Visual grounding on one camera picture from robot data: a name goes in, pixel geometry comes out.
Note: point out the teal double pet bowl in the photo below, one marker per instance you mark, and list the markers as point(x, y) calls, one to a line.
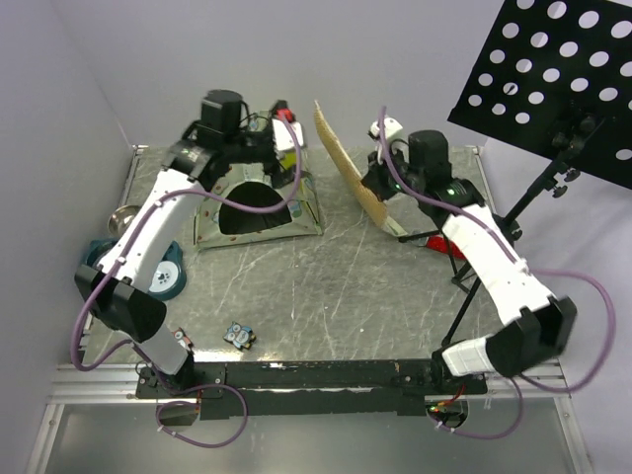
point(169, 279)

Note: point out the red glitter microphone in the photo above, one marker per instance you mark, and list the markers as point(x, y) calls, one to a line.
point(439, 244)

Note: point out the red owl puzzle piece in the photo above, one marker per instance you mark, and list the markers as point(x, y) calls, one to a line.
point(183, 339)

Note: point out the stainless steel pet bowl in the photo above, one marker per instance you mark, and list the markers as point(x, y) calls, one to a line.
point(120, 219)

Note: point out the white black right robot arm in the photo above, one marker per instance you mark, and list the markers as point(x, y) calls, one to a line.
point(536, 324)

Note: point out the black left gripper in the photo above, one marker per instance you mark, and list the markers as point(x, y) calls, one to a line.
point(273, 168)

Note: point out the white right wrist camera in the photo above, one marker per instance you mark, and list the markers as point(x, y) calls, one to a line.
point(392, 129)

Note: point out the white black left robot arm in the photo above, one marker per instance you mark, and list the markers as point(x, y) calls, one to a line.
point(116, 291)

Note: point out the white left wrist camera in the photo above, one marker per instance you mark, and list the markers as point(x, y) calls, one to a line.
point(287, 130)

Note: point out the blue owl puzzle piece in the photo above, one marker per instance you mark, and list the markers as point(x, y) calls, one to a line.
point(239, 336)

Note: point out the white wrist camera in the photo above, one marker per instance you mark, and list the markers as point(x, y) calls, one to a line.
point(287, 130)
point(392, 129)

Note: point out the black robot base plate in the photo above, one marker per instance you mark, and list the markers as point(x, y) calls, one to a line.
point(274, 388)

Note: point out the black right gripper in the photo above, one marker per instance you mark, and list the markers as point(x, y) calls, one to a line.
point(374, 179)

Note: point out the green patterned tent mat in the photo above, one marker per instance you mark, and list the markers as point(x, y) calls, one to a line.
point(376, 210)

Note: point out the black music stand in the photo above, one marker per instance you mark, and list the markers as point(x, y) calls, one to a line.
point(553, 78)

